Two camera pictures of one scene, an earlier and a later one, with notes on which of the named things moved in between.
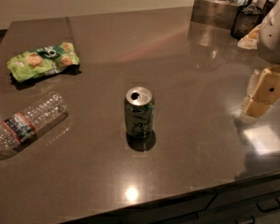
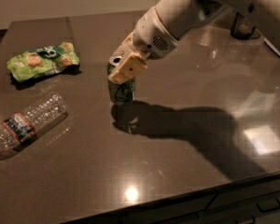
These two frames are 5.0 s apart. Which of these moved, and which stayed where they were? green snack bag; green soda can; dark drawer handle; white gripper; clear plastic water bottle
Moved: green soda can; white gripper
Stayed: clear plastic water bottle; green snack bag; dark drawer handle
